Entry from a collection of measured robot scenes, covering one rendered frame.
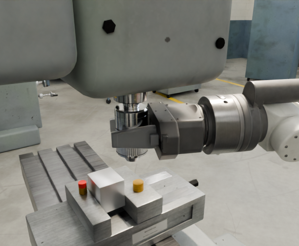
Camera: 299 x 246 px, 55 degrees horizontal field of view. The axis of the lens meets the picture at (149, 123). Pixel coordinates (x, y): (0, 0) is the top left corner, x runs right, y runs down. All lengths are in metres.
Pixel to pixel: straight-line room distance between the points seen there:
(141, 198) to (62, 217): 0.16
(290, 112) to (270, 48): 5.99
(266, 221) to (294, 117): 1.90
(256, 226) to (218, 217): 0.26
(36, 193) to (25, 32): 0.65
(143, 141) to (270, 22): 6.10
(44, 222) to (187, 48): 0.44
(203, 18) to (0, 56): 0.20
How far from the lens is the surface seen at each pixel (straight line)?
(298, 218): 2.43
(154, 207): 0.57
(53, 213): 0.63
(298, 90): 0.45
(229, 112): 0.40
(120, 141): 0.38
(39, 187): 0.85
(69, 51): 0.23
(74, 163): 0.94
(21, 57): 0.22
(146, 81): 0.29
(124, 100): 0.37
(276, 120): 0.44
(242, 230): 2.18
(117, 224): 0.57
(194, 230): 0.79
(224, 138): 0.40
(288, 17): 6.33
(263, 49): 6.48
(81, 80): 0.27
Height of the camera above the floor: 1.39
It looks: 21 degrees down
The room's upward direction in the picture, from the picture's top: straight up
